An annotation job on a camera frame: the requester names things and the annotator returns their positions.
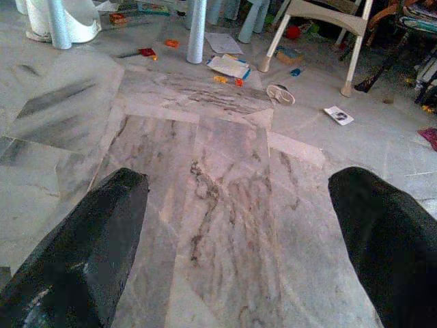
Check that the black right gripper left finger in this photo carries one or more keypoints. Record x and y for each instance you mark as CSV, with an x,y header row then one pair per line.
x,y
78,259

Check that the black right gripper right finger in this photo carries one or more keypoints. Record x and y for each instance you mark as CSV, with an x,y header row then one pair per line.
x,y
392,253

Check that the magenta cloth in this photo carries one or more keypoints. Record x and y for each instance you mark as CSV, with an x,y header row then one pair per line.
x,y
430,136

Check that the white printed booklet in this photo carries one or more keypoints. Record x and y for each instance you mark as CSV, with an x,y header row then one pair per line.
x,y
338,115

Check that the dark patterned stick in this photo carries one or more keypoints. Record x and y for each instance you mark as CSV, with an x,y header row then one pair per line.
x,y
375,73

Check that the white shoe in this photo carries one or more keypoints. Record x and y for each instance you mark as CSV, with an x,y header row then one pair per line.
x,y
280,94

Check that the small blue toy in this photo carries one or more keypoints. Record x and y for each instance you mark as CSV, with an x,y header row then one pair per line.
x,y
296,71

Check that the dark pencil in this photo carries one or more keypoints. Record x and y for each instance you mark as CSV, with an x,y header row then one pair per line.
x,y
128,54

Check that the red toy piece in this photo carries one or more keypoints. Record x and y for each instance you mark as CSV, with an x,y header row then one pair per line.
x,y
147,52

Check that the brown and blue box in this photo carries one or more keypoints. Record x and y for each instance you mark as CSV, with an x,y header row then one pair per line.
x,y
289,55

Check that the yellow toy block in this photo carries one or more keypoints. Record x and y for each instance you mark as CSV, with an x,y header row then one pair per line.
x,y
220,79

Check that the small orange-red toy block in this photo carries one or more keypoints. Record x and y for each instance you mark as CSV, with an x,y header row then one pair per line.
x,y
239,82

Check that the orange toy block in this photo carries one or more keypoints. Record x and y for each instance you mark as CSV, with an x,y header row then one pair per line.
x,y
172,43

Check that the white plastic stool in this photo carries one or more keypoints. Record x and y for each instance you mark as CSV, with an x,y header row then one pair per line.
x,y
82,24

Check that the pale blue table leg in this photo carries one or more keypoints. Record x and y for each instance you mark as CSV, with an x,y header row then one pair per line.
x,y
58,24
252,20

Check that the red ball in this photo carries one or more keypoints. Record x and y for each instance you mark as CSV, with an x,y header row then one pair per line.
x,y
293,32

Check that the orange toy box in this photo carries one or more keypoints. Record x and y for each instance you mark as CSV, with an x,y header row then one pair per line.
x,y
118,18

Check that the beige folding chair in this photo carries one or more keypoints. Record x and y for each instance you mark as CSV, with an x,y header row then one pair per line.
x,y
327,17

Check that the white table leg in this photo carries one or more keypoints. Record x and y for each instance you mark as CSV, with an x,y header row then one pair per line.
x,y
196,34

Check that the white paper sheet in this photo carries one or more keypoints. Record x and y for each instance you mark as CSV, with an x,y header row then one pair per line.
x,y
223,42

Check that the teal picture book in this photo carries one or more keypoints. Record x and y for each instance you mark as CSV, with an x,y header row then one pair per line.
x,y
153,8

